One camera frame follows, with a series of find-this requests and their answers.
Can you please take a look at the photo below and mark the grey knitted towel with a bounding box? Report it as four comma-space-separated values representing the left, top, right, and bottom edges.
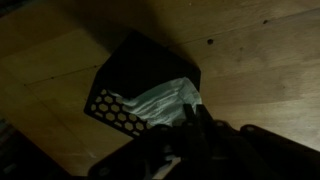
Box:
108, 76, 203, 128

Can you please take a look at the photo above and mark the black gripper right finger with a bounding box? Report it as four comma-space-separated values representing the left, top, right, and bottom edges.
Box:
195, 103, 320, 180

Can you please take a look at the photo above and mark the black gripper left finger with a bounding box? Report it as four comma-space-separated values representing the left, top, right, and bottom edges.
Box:
87, 103, 201, 180

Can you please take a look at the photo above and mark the black mesh box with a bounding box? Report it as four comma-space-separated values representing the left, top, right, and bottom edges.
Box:
83, 30, 203, 138

